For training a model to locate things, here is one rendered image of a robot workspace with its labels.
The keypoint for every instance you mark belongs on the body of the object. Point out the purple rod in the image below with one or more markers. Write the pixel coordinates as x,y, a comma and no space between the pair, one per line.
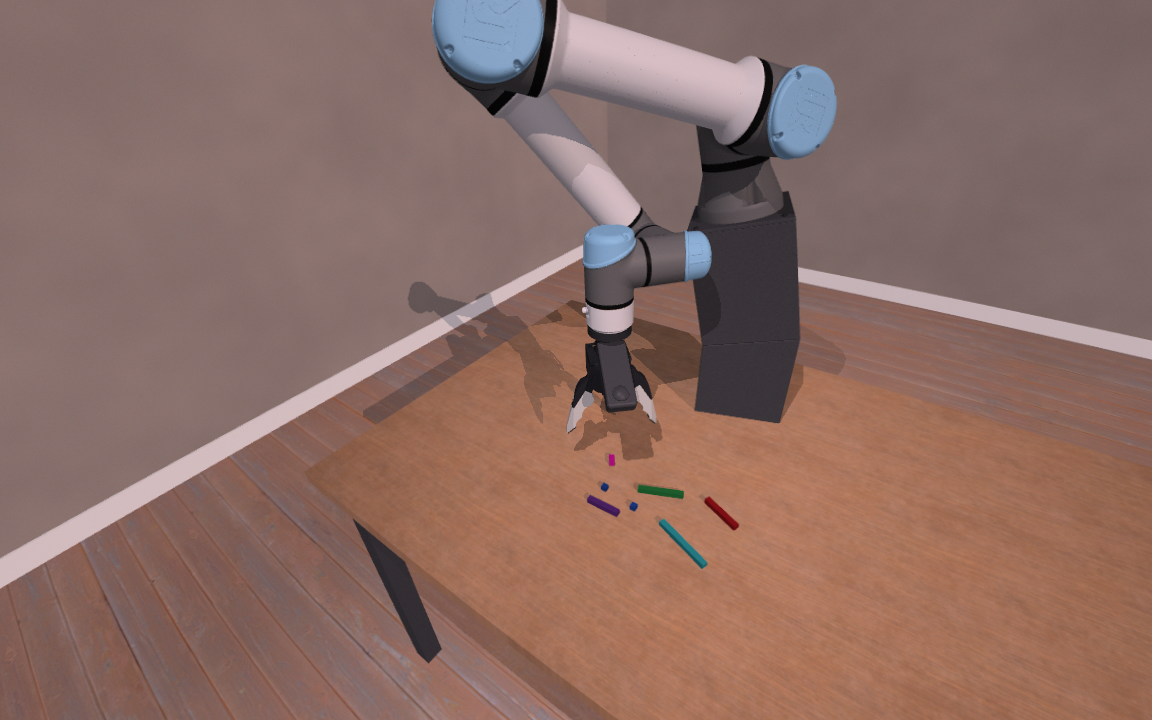
603,506

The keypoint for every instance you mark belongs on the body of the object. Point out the turquoise rod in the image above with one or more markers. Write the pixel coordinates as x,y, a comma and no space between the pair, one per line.
693,554

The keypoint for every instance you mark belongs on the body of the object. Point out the green rod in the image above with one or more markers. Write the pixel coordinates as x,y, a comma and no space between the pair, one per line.
660,491

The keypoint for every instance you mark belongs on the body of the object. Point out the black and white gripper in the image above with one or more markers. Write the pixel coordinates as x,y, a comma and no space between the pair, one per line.
583,396

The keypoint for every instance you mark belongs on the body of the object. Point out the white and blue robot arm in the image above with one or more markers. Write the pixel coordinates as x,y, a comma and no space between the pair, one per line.
756,105

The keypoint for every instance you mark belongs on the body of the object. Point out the red rod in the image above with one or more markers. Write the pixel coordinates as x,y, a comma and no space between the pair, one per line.
721,513

